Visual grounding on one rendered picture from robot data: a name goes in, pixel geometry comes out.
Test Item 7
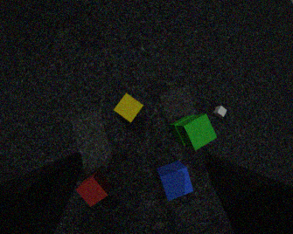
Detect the green block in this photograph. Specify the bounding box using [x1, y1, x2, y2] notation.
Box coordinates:
[168, 115, 193, 146]
[177, 114, 217, 151]

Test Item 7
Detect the red block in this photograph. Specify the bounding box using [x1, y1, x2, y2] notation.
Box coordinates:
[76, 170, 111, 208]

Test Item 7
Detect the yellow block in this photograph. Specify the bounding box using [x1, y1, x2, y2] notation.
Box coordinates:
[114, 93, 143, 123]

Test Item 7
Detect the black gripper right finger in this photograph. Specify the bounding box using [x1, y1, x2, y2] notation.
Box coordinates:
[206, 155, 293, 234]

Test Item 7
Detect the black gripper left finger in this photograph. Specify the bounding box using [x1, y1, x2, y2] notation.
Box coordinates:
[0, 152, 83, 234]

